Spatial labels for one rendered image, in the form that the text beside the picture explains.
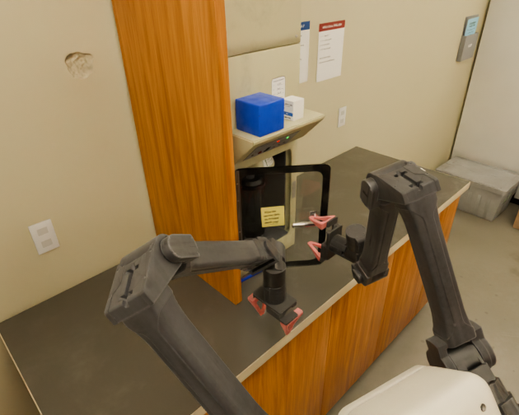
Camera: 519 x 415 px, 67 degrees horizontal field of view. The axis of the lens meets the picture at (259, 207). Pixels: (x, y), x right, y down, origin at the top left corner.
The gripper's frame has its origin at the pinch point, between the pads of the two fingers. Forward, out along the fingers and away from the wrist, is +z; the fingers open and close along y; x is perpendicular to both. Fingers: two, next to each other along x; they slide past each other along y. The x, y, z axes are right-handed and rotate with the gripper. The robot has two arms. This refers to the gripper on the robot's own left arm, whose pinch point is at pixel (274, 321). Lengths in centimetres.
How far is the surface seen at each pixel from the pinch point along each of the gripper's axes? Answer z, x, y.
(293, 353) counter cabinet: 33.2, -15.7, 6.2
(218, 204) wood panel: -22.1, -6.5, 29.0
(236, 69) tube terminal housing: -58, -20, 33
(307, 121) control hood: -41, -38, 22
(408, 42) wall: -37, -203, 75
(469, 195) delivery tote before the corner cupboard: 94, -282, 35
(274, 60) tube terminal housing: -58, -35, 33
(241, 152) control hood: -36.8, -14.6, 26.7
